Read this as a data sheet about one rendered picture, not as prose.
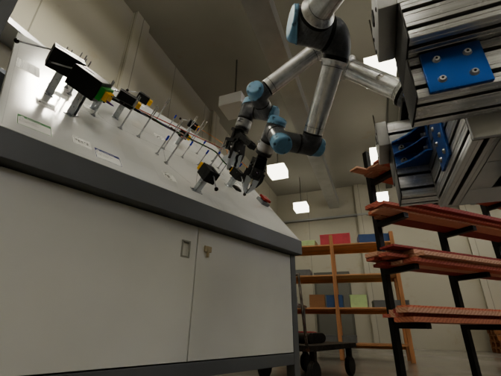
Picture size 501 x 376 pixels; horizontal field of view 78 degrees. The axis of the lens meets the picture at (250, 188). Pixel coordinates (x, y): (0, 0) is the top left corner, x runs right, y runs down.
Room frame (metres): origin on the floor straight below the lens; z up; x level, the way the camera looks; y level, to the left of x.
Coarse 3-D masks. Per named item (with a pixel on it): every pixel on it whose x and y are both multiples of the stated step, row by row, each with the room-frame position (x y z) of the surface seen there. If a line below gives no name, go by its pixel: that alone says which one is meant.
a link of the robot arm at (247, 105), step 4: (244, 100) 1.17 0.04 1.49; (248, 100) 1.16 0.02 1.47; (244, 104) 1.17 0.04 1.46; (248, 104) 1.16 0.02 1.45; (252, 104) 1.16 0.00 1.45; (244, 108) 1.17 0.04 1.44; (248, 108) 1.16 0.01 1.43; (252, 108) 1.16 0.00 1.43; (240, 112) 1.19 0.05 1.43; (244, 112) 1.18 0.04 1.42; (248, 112) 1.17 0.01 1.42; (252, 112) 1.17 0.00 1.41; (240, 116) 1.19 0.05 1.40; (244, 116) 1.18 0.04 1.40; (248, 116) 1.19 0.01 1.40; (252, 116) 1.19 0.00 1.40; (252, 120) 1.21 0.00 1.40
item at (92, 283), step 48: (0, 192) 0.59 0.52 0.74; (48, 192) 0.65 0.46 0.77; (0, 240) 0.61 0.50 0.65; (48, 240) 0.67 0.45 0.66; (96, 240) 0.75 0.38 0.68; (144, 240) 0.85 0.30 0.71; (192, 240) 0.98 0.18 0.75; (0, 288) 0.63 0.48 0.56; (48, 288) 0.69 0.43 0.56; (96, 288) 0.77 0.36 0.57; (144, 288) 0.86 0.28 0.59; (192, 288) 0.99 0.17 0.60; (0, 336) 0.65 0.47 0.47; (48, 336) 0.71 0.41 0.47; (96, 336) 0.78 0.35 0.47; (144, 336) 0.88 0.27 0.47
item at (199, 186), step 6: (204, 168) 0.94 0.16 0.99; (210, 168) 0.94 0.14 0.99; (198, 174) 0.96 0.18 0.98; (204, 174) 0.94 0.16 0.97; (210, 174) 0.93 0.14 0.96; (216, 174) 0.94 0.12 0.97; (204, 180) 0.94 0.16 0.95; (210, 180) 0.95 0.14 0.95; (216, 180) 0.96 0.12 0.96; (198, 186) 0.97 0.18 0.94; (198, 192) 1.00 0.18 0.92
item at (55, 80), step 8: (16, 40) 0.62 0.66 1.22; (48, 48) 0.66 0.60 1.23; (56, 48) 0.65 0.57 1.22; (64, 48) 0.68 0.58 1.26; (48, 56) 0.67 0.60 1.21; (56, 56) 0.66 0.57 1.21; (64, 56) 0.67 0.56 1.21; (72, 56) 0.68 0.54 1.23; (48, 64) 0.67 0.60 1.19; (64, 64) 0.69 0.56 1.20; (72, 64) 0.69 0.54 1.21; (80, 64) 0.70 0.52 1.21; (56, 72) 0.71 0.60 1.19; (64, 72) 0.71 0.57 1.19; (56, 80) 0.73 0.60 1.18; (48, 88) 0.74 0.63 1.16; (56, 88) 0.75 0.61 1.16
